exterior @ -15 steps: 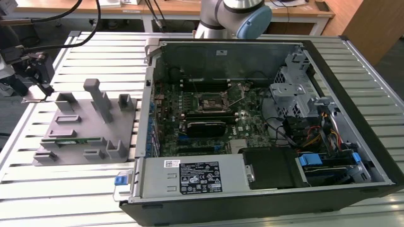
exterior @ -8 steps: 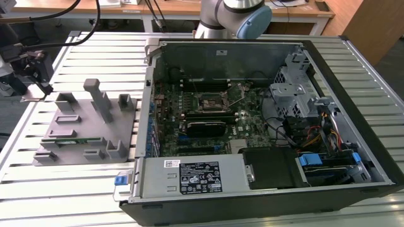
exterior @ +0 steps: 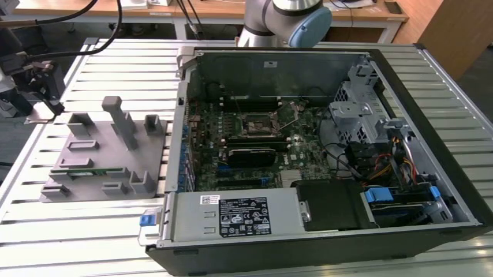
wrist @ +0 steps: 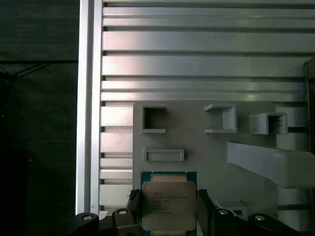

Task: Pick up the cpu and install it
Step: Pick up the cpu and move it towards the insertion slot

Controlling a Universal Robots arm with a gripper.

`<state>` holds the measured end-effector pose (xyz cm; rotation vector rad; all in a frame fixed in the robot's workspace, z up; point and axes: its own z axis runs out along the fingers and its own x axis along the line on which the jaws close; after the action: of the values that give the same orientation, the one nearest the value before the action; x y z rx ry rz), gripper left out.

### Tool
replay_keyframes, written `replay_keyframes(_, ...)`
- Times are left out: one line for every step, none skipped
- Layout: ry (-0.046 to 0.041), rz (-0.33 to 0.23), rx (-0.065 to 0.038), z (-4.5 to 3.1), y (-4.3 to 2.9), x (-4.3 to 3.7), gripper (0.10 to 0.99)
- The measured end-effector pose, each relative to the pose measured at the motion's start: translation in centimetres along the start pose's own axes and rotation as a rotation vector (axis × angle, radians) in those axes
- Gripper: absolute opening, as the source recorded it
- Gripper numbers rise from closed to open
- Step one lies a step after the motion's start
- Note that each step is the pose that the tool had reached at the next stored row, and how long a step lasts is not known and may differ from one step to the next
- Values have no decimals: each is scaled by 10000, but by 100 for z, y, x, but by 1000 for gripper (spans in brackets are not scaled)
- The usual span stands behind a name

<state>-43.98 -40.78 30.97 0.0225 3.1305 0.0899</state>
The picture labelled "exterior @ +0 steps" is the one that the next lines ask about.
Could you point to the silver chipset heatsink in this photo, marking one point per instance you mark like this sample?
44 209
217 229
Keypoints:
292 176

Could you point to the wooden cabinet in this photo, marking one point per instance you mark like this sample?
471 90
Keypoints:
454 34

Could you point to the green motherboard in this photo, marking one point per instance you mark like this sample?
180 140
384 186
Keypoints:
209 150

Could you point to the black open PC case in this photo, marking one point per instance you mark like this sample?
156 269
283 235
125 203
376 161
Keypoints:
268 259

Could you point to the copper coloured tube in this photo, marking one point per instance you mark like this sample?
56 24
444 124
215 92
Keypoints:
18 23

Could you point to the blue disk carrier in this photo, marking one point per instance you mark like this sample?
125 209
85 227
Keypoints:
376 196

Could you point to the black phone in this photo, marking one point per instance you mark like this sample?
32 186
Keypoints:
392 7

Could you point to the wooden desk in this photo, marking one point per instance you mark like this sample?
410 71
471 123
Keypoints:
368 17

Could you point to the silver disk bay cage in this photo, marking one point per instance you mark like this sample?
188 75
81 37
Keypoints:
348 111

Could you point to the black RAM slot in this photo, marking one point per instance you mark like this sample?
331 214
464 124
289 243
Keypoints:
249 99
255 149
255 145
249 105
255 139
249 108
255 142

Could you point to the silver power supply unit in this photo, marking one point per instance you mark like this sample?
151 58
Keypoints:
284 213

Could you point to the small blue bay clip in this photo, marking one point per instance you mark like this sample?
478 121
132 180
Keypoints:
434 192

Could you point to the blue case latch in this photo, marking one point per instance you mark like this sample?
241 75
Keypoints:
147 220

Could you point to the black expansion slot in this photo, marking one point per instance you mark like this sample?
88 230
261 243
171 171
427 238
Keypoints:
237 182

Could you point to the CPU socket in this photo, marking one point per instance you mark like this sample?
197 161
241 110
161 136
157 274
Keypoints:
261 121

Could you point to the grey parts rack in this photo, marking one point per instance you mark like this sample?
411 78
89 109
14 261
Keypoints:
148 161

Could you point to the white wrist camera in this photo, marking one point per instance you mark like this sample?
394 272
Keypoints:
5 83

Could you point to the black graphics card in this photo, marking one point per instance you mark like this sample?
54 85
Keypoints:
249 158

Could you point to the small white box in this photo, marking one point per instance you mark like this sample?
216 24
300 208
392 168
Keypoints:
157 2

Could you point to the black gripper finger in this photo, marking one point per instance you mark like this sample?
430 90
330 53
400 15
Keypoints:
56 89
36 86

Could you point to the green RAM stick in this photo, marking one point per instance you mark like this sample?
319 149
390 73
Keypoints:
100 172

